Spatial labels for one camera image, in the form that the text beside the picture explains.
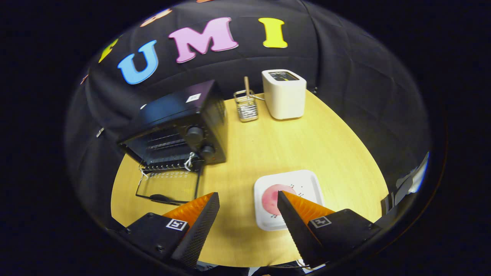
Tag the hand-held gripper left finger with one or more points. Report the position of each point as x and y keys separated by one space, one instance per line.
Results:
x=199 y=234

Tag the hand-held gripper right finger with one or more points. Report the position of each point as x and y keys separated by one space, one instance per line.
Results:
x=297 y=230

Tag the black toaster oven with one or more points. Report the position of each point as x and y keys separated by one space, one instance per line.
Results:
x=172 y=107

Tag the white toaster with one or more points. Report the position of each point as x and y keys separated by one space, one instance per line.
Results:
x=285 y=99

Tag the pink round food slice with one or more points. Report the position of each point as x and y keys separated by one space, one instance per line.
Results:
x=270 y=199

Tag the white square plate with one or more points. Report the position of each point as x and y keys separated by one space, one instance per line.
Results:
x=307 y=184

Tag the silver cloth clip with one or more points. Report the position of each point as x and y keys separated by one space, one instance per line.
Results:
x=99 y=132

